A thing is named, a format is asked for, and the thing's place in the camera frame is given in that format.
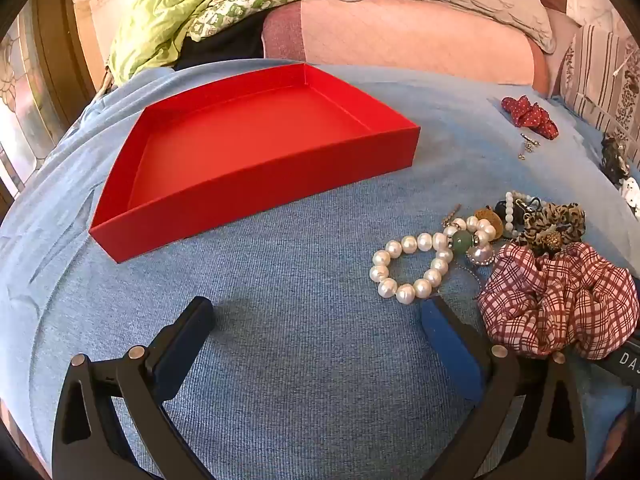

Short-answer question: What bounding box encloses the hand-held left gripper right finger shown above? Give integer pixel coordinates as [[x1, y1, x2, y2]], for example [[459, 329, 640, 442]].
[[421, 295, 587, 480]]

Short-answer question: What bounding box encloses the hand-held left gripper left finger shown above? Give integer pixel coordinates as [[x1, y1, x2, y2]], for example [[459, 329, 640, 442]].
[[51, 296, 216, 480]]

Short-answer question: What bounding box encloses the red plaid scrunchie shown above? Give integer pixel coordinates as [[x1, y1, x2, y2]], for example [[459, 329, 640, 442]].
[[477, 242, 638, 361]]

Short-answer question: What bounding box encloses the pearl bracelet with green bead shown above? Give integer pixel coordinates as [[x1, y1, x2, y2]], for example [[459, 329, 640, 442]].
[[369, 216, 497, 306]]

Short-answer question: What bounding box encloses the leopard print scrunchie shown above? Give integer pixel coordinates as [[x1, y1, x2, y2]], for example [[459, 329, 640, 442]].
[[517, 202, 587, 256]]

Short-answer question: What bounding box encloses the red cardboard box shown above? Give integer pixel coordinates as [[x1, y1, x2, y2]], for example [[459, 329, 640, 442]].
[[89, 62, 421, 264]]

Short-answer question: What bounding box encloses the blue cloth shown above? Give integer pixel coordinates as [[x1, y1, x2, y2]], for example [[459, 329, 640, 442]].
[[0, 62, 640, 480]]

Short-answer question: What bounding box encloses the white hair accessory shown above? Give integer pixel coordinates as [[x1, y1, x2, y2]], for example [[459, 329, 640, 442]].
[[621, 177, 640, 211]]

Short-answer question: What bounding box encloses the dark hair claw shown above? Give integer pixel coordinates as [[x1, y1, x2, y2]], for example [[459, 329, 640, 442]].
[[600, 135, 632, 183]]

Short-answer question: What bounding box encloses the red polka dot scrunchie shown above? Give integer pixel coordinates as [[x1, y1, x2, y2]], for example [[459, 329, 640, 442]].
[[501, 95, 560, 139]]

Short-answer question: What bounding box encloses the striped pillow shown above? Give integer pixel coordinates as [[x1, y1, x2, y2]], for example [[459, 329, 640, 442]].
[[557, 25, 640, 136]]

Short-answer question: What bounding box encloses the stained glass window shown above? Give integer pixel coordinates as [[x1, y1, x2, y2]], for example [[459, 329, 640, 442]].
[[0, 10, 56, 186]]

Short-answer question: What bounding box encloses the black cloth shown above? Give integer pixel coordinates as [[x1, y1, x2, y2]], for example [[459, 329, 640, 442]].
[[172, 10, 266, 72]]

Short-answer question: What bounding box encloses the pink quilted cushion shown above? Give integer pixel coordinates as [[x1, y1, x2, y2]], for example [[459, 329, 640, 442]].
[[262, 0, 551, 96]]

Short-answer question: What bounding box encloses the green patterned quilt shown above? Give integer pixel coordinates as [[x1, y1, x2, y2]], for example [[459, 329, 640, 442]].
[[107, 0, 388, 83]]

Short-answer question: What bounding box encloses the small white bead bracelet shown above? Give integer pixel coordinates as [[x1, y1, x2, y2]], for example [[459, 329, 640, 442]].
[[502, 191, 536, 236]]

